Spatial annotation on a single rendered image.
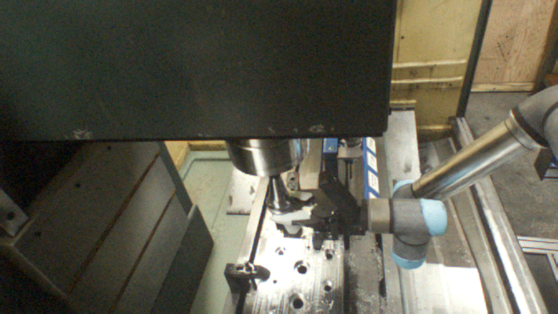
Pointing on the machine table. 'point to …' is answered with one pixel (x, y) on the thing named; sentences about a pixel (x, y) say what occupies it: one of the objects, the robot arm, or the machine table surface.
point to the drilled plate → (281, 271)
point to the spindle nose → (266, 155)
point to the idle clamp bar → (293, 181)
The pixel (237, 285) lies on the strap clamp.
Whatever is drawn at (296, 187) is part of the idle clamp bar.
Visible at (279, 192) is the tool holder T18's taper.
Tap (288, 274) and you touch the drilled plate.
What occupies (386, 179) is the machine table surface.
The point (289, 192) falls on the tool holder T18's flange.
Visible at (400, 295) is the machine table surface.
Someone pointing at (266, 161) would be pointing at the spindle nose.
